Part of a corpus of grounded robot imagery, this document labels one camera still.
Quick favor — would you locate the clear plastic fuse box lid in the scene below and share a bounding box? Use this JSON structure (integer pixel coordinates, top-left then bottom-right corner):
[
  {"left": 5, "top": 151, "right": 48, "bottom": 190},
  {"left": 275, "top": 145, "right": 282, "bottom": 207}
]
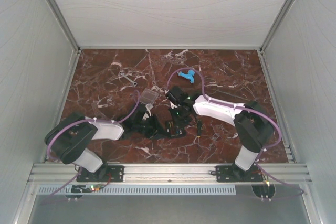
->
[{"left": 140, "top": 88, "right": 159, "bottom": 105}]

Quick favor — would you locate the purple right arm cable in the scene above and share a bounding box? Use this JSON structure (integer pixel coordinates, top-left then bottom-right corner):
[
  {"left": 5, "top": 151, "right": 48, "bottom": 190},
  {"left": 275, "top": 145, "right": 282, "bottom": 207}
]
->
[{"left": 166, "top": 68, "right": 305, "bottom": 200}]

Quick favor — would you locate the black fuse box base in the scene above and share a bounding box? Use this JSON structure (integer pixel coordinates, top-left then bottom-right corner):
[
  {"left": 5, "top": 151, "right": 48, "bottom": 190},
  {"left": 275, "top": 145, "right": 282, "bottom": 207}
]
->
[{"left": 165, "top": 120, "right": 186, "bottom": 139}]

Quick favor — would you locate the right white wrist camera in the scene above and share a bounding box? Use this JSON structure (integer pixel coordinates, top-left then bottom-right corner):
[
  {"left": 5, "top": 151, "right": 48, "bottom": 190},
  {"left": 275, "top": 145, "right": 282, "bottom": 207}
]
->
[{"left": 168, "top": 99, "right": 177, "bottom": 109}]

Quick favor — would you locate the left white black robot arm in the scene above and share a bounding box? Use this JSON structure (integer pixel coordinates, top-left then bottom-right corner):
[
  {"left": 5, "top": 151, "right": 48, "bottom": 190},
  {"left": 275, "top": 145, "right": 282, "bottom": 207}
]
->
[{"left": 44, "top": 103, "right": 168, "bottom": 181}]

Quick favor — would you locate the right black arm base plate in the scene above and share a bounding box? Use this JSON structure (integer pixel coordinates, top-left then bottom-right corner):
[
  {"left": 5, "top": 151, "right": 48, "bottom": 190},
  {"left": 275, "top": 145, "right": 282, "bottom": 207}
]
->
[{"left": 210, "top": 164, "right": 264, "bottom": 183}]

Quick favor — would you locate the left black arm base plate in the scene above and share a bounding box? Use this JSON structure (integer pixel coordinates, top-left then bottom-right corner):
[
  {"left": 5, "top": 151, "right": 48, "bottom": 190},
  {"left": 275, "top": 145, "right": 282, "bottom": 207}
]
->
[{"left": 76, "top": 165, "right": 124, "bottom": 183}]

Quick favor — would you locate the silver ratchet wrench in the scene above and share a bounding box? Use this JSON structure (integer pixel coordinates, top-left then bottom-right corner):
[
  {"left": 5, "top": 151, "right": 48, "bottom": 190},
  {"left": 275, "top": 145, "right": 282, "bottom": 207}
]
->
[{"left": 119, "top": 71, "right": 138, "bottom": 87}]

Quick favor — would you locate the yellow black handle screwdriver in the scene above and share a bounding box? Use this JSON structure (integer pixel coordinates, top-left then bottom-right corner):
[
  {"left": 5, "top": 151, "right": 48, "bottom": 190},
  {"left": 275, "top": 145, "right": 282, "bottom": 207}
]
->
[{"left": 197, "top": 120, "right": 202, "bottom": 149}]

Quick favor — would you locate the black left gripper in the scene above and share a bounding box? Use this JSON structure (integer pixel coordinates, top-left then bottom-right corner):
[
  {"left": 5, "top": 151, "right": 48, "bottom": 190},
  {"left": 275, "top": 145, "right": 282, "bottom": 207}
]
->
[{"left": 134, "top": 114, "right": 170, "bottom": 140}]

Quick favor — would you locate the aluminium front rail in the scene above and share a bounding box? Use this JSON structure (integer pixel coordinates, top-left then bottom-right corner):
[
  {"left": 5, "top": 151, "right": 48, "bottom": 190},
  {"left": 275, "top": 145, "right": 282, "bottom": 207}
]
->
[{"left": 28, "top": 163, "right": 312, "bottom": 185}]

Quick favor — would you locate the blue glue gun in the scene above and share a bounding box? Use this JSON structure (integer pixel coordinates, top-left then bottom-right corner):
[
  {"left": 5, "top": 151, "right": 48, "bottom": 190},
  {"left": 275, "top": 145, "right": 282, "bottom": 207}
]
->
[{"left": 178, "top": 68, "right": 195, "bottom": 84}]

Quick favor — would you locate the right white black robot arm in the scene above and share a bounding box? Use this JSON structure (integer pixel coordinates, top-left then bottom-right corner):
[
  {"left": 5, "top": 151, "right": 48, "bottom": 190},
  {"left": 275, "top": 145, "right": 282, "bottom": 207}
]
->
[{"left": 166, "top": 86, "right": 277, "bottom": 181}]

